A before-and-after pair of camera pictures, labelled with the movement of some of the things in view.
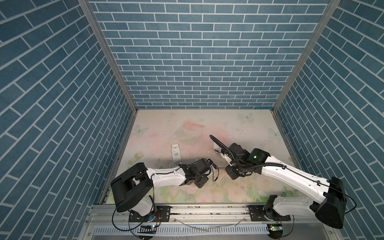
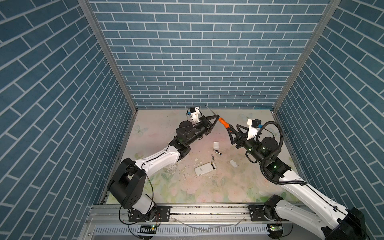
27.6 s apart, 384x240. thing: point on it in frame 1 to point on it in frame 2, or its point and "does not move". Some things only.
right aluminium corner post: [308, 53] does not move
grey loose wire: [211, 226] does not move
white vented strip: [215, 230] does not move
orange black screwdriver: [225, 169] to [227, 125]
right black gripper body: [234, 170] to [252, 147]
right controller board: [275, 231] does not move
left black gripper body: [201, 181] to [197, 131]
